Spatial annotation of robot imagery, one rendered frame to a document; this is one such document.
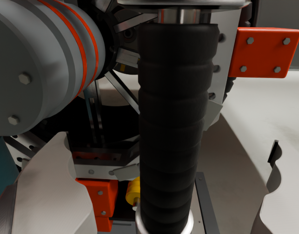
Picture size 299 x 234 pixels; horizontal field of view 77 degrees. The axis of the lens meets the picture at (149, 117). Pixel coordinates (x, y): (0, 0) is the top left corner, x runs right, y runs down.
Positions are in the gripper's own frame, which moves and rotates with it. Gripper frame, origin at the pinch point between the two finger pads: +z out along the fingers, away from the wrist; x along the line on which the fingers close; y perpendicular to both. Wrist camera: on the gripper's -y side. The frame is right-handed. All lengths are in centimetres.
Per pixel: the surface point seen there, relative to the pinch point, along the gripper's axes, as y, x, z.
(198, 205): 75, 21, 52
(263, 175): 83, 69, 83
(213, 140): 83, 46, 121
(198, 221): 75, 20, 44
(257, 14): -8, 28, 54
